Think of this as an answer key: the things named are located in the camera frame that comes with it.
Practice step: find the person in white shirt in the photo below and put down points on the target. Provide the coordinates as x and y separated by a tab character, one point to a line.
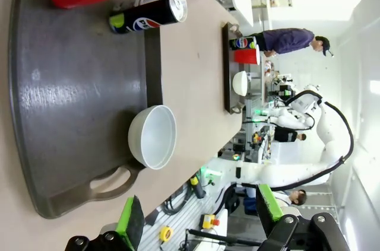
297	197

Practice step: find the yellow emergency stop box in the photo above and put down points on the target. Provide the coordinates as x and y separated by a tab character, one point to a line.
209	222

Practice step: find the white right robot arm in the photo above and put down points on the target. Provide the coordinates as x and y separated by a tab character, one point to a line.
297	174

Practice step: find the person in purple jacket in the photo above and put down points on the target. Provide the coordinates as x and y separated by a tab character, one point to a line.
288	40

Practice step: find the person in black shirt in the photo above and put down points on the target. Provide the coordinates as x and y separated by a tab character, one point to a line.
285	135

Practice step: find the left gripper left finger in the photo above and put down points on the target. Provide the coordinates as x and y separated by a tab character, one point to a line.
130	227

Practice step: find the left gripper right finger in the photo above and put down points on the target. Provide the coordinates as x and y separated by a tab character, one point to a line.
294	236

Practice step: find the black metal rod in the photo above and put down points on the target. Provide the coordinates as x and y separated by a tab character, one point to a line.
219	236

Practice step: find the black Pepsi can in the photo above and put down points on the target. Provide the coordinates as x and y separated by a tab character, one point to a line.
145	16
242	42

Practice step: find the white bowl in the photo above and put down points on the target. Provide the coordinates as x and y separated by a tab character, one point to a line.
240	83
154	138

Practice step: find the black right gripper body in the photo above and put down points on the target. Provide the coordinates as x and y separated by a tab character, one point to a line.
285	90

